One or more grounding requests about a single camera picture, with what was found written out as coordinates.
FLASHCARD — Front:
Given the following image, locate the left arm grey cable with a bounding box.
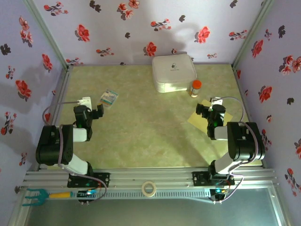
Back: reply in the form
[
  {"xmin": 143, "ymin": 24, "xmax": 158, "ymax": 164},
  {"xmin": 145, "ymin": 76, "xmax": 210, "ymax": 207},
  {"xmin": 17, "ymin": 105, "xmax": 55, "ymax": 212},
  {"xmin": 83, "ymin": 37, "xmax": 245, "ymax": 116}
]
[{"xmin": 42, "ymin": 100, "xmax": 108, "ymax": 205}]

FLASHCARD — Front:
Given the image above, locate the white zipped case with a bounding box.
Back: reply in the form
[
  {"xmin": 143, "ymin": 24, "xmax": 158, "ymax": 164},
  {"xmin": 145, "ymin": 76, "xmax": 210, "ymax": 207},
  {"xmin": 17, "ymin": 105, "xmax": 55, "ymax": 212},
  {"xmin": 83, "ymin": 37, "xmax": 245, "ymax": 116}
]
[{"xmin": 151, "ymin": 53, "xmax": 198, "ymax": 94}]

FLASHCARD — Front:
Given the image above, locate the slotted grey cable duct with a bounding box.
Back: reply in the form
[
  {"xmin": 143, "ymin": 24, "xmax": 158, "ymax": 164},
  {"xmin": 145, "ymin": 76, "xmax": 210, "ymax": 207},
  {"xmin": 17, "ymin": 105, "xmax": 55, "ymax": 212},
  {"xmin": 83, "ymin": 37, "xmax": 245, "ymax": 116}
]
[{"xmin": 76, "ymin": 189, "xmax": 212, "ymax": 200}]

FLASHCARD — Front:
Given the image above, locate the small printed sachet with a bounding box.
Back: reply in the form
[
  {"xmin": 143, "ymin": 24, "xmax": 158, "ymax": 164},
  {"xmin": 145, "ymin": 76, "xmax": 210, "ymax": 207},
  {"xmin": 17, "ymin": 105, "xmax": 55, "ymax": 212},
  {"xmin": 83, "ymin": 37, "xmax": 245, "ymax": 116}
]
[{"xmin": 99, "ymin": 89, "xmax": 119, "ymax": 108}]

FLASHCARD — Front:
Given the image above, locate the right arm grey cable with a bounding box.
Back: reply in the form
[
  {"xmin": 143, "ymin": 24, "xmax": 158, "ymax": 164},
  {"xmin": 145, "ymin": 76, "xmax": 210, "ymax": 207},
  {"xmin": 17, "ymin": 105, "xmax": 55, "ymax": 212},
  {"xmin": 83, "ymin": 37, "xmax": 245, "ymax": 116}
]
[{"xmin": 210, "ymin": 96, "xmax": 259, "ymax": 205}]

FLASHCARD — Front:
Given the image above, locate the aluminium frame post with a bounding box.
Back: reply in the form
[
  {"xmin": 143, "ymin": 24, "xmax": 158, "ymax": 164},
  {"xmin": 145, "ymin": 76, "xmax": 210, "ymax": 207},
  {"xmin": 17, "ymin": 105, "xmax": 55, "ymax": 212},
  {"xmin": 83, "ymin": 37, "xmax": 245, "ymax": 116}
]
[
  {"xmin": 231, "ymin": 0, "xmax": 276, "ymax": 70},
  {"xmin": 23, "ymin": 0, "xmax": 71, "ymax": 71}
]

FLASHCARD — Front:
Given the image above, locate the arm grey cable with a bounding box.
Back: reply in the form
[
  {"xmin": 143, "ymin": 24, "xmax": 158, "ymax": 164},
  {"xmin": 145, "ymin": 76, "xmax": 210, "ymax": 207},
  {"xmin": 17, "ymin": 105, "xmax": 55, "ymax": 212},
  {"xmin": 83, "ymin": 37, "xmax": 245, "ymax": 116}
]
[
  {"xmin": 42, "ymin": 100, "xmax": 108, "ymax": 205},
  {"xmin": 210, "ymin": 96, "xmax": 259, "ymax": 205}
]

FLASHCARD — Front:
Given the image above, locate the teal rake with yellow handle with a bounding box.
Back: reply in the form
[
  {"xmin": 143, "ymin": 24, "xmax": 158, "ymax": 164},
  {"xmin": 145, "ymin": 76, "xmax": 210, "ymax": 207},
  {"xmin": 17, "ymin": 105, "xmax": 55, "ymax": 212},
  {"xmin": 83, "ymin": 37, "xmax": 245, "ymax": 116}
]
[{"xmin": 22, "ymin": 188, "xmax": 72, "ymax": 207}]

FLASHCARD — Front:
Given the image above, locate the roll of masking tape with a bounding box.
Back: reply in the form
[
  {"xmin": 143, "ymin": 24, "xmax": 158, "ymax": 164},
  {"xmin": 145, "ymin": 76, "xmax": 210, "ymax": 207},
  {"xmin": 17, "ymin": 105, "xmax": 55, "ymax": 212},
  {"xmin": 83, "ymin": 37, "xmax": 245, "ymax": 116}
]
[{"xmin": 141, "ymin": 181, "xmax": 157, "ymax": 198}]

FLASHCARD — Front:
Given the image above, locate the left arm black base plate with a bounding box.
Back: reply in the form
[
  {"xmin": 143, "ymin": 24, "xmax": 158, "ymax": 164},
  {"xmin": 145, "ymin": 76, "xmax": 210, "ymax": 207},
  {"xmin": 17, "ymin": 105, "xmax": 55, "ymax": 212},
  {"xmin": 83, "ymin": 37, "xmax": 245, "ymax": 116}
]
[{"xmin": 67, "ymin": 172, "xmax": 111, "ymax": 188}]

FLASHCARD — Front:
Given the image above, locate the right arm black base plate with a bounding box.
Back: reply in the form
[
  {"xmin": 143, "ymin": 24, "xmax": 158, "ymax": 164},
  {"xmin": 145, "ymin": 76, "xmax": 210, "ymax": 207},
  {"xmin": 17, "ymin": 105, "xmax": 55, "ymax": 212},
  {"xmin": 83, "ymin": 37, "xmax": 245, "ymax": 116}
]
[{"xmin": 192, "ymin": 171, "xmax": 235, "ymax": 186}]

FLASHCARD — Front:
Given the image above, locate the aluminium mounting rail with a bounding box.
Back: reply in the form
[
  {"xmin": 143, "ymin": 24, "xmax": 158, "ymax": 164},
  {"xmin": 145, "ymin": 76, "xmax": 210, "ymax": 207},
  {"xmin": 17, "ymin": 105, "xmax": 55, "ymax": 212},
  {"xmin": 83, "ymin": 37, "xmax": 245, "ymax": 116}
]
[{"xmin": 22, "ymin": 167, "xmax": 279, "ymax": 190}]

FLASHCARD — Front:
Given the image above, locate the yellow paper sheet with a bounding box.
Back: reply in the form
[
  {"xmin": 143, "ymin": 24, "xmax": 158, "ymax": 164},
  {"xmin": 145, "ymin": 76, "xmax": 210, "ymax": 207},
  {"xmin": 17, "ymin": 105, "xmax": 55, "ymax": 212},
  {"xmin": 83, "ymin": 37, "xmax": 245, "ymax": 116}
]
[{"xmin": 187, "ymin": 99, "xmax": 234, "ymax": 134}]

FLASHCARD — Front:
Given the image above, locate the orange-capped pill bottle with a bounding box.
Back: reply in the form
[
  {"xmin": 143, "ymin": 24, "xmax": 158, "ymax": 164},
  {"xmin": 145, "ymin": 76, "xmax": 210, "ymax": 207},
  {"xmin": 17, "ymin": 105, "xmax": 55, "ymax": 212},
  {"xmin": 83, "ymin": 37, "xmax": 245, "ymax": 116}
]
[{"xmin": 189, "ymin": 80, "xmax": 202, "ymax": 98}]

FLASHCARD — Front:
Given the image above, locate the aluminium side rail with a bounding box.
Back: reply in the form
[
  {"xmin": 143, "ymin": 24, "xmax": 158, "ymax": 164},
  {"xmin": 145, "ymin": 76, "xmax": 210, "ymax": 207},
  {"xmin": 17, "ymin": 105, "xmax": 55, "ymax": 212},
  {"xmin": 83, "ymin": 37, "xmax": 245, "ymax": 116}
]
[
  {"xmin": 35, "ymin": 65, "xmax": 74, "ymax": 170},
  {"xmin": 231, "ymin": 63, "xmax": 268, "ymax": 169}
]

